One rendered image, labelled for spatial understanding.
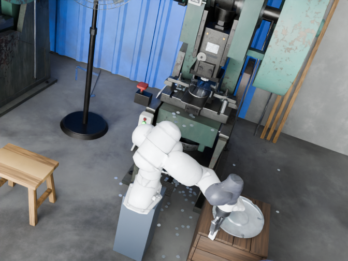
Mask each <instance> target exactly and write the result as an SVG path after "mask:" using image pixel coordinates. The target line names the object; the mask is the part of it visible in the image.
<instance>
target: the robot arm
mask: <svg viewBox="0 0 348 261"><path fill-rule="evenodd" d="M180 138H181V132H180V130H179V128H178V127H177V126H176V125H175V124H174V123H172V122H170V121H162V122H160V123H157V125H156V126H153V125H152V124H141V125H139V126H137V127H136V129H135V130H134V132H133V135H132V141H133V143H134V144H135V145H137V146H138V147H139V148H138V150H136V152H135V154H134V156H133V159H134V162H135V164H136V166H137V167H139V168H140V169H139V171H138V174H137V175H136V176H135V181H134V183H132V184H130V185H129V188H128V191H127V194H126V197H125V199H124V202H123V204H124V205H125V206H126V207H127V208H128V209H130V210H133V211H135V212H137V213H141V214H148V213H149V212H150V211H151V210H152V209H153V208H154V206H155V205H156V204H157V203H158V202H159V201H160V200H161V199H162V196H161V194H160V192H161V188H162V185H161V182H160V179H161V172H162V170H163V168H164V169H165V170H167V172H168V173H169V174H170V175H171V176H172V177H173V178H175V179H176V180H177V181H178V182H180V183H182V184H184V185H186V186H193V185H195V184H198V186H199V188H200V189H201V191H202V193H203V194H204V196H205V197H206V199H207V201H208V202H209V204H211V205H213V206H216V208H215V211H216V215H215V219H214V220H212V221H211V226H210V234H209V236H208V237H209V238H210V239H211V240H213V239H214V238H215V236H216V233H217V232H218V230H220V228H219V227H221V226H222V224H223V222H224V220H225V218H226V217H228V216H230V214H231V212H232V211H244V210H245V206H244V203H243V200H242V199H241V198H239V196H240V194H241V192H242V190H243V185H244V182H243V180H242V179H241V178H240V177H239V176H238V175H236V174H233V173H232V174H230V175H229V176H228V177H227V179H226V180H224V181H223V182H220V180H219V178H218V177H217V175H216V173H215V172H214V170H212V169H209V168H205V167H203V166H202V165H200V164H199V163H198V162H197V161H196V160H195V159H193V158H192V157H191V156H189V155H188V154H186V153H184V152H183V146H182V143H181V142H179V140H180Z"/></svg>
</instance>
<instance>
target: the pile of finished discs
mask: <svg viewBox="0 0 348 261"><path fill-rule="evenodd" d="M239 198H241V199H243V200H245V201H247V202H249V203H250V204H252V205H253V206H254V207H255V208H256V209H257V210H258V211H259V212H260V214H261V216H262V219H261V218H259V217H258V218H257V219H258V220H263V223H264V216H263V214H262V212H261V210H260V209H259V207H258V206H257V205H254V204H253V203H252V201H250V200H249V199H247V198H245V197H242V196H239Z"/></svg>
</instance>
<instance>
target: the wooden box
mask: <svg viewBox="0 0 348 261"><path fill-rule="evenodd" d="M241 196H242V197H245V198H247V199H249V200H250V201H252V203H253V204H254V205H257V206H258V207H259V209H260V210H261V212H262V214H263V216H264V225H263V228H262V230H261V232H260V233H259V234H258V235H257V236H255V237H252V238H240V237H236V236H233V235H231V234H229V233H227V232H226V231H224V230H223V229H222V228H220V227H219V228H220V230H218V231H217V233H216V237H215V238H214V239H213V240H211V239H210V238H209V237H208V236H209V234H210V226H211V221H212V220H214V217H213V212H212V210H213V205H211V204H209V202H208V201H207V199H206V200H205V203H204V206H203V208H202V211H201V213H200V216H199V219H198V221H197V225H196V228H195V232H194V235H193V239H192V243H191V246H190V250H189V252H188V256H187V259H186V261H259V260H266V258H267V257H268V241H269V224H270V207H271V205H270V204H267V203H265V202H262V201H259V200H255V199H253V198H250V197H247V196H244V195H241Z"/></svg>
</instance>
